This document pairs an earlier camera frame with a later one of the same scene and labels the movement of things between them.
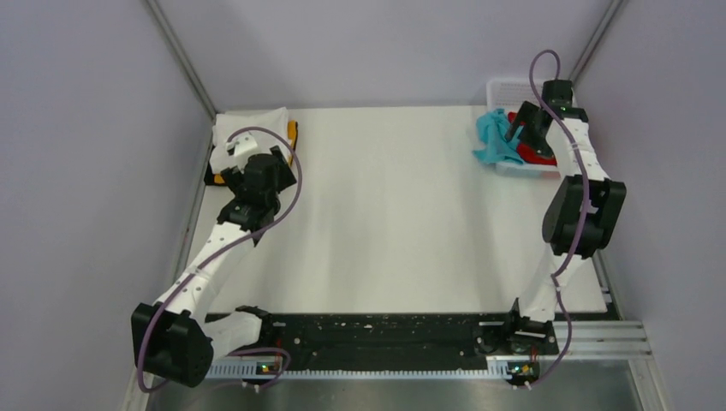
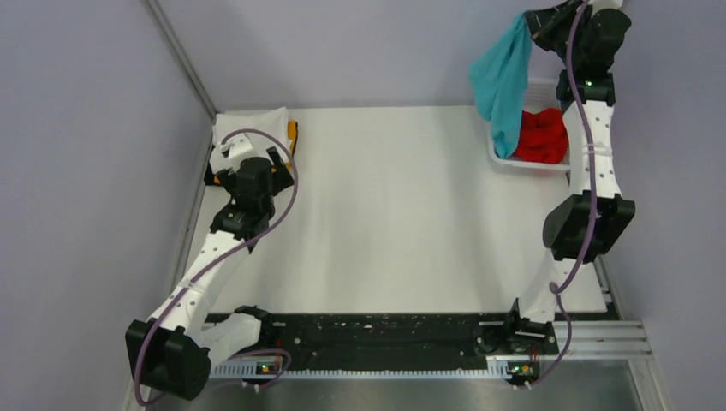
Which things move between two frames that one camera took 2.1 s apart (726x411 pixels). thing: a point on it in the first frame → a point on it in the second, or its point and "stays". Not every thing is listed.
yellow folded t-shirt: (292, 135) stays
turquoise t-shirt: (491, 128) → (498, 80)
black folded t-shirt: (209, 177) stays
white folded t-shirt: (266, 128) stays
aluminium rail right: (594, 341) stays
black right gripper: (526, 114) → (542, 22)
